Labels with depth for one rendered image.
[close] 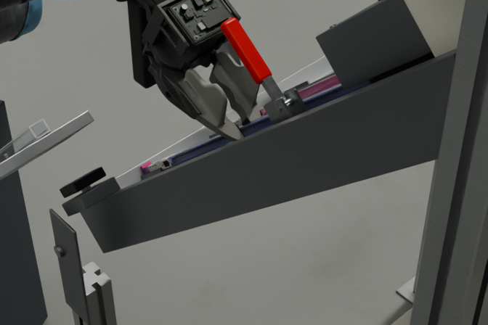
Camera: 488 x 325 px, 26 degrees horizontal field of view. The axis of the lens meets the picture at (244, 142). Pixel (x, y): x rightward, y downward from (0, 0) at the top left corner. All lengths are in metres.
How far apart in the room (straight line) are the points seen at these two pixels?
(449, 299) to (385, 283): 1.43
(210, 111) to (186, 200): 0.10
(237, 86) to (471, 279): 0.46
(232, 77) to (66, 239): 0.29
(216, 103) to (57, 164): 1.37
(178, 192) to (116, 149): 1.38
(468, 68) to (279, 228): 1.65
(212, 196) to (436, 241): 0.34
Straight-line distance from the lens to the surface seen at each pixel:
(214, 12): 1.05
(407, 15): 0.74
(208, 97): 1.06
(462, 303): 0.71
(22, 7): 1.60
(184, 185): 1.02
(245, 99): 1.09
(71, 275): 1.28
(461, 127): 0.62
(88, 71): 2.64
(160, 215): 1.10
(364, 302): 2.11
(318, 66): 1.46
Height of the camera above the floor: 1.64
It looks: 43 degrees down
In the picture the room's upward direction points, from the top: straight up
